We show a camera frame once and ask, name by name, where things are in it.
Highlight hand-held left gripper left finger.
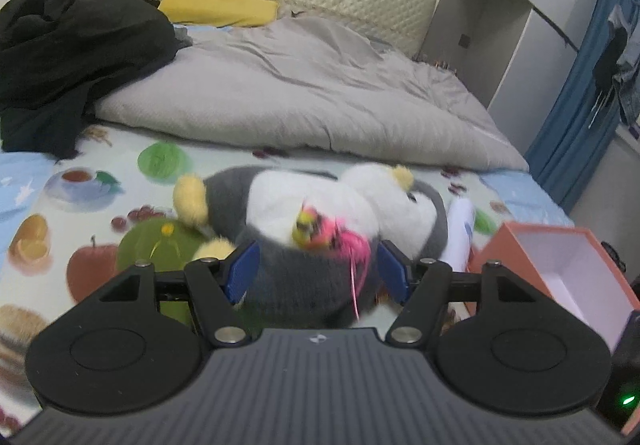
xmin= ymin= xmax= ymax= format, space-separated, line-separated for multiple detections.
xmin=92 ymin=240 xmax=261 ymax=347

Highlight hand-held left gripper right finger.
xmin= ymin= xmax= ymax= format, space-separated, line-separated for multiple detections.
xmin=376 ymin=240 xmax=538 ymax=347

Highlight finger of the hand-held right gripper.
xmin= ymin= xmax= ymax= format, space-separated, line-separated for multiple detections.
xmin=600 ymin=241 xmax=627 ymax=272

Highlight orange cardboard box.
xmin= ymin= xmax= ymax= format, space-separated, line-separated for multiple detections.
xmin=467 ymin=221 xmax=640 ymax=351

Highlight grey white penguin plush toy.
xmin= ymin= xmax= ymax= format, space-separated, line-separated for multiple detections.
xmin=172 ymin=164 xmax=449 ymax=326

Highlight pink yellow feather toy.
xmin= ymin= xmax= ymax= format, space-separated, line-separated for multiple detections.
xmin=293 ymin=206 xmax=373 ymax=318

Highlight white bottle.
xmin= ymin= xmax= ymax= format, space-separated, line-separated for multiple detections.
xmin=445 ymin=199 xmax=476 ymax=271

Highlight blue curtain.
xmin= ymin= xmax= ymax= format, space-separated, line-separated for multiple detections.
xmin=525 ymin=0 xmax=640 ymax=216

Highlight fruit printed sheet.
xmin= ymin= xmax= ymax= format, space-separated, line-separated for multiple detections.
xmin=0 ymin=122 xmax=576 ymax=431

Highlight grey duvet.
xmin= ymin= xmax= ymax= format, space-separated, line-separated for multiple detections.
xmin=95 ymin=16 xmax=530 ymax=172

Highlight dark hanging clothes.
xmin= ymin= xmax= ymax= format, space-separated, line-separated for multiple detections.
xmin=592 ymin=5 xmax=640 ymax=128

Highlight grey white wardrobe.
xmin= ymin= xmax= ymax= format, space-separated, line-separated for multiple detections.
xmin=415 ymin=0 xmax=608 ymax=151

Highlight yellow pillow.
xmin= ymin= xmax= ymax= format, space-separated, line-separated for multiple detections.
xmin=159 ymin=0 xmax=279 ymax=28

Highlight black clothing pile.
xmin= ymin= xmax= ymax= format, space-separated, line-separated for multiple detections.
xmin=0 ymin=0 xmax=193 ymax=161

